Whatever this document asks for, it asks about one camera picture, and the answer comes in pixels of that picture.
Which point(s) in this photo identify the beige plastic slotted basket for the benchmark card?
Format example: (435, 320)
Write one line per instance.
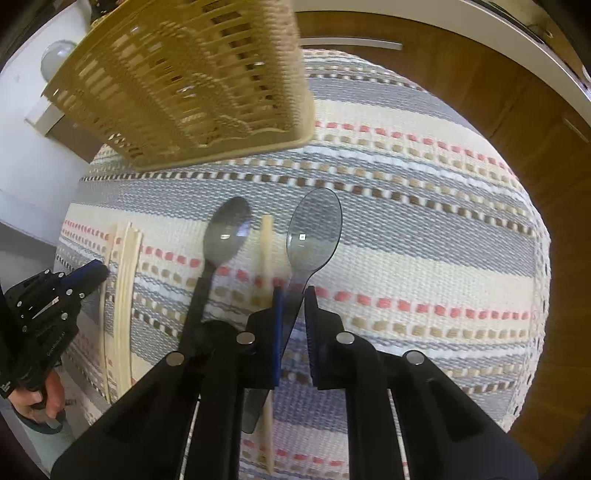
(184, 78)

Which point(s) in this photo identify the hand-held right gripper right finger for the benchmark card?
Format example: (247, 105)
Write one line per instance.
(310, 332)

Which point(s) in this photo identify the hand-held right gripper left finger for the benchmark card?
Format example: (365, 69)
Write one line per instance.
(277, 332)

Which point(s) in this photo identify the striped woven mat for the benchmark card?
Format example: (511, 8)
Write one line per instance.
(406, 221)

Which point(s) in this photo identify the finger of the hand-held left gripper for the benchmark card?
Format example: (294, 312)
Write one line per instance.
(87, 274)

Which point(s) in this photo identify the white globe lamp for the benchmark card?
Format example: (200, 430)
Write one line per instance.
(56, 57)

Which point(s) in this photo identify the person's left hand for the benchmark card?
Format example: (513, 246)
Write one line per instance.
(44, 399)

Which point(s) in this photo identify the wooden chopstick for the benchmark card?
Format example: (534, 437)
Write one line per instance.
(268, 258)
(109, 277)
(133, 286)
(122, 295)

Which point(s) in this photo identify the dark grey plastic spoon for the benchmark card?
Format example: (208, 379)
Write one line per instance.
(227, 235)

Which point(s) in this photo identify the clear grey plastic spoon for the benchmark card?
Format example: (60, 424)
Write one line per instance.
(311, 235)

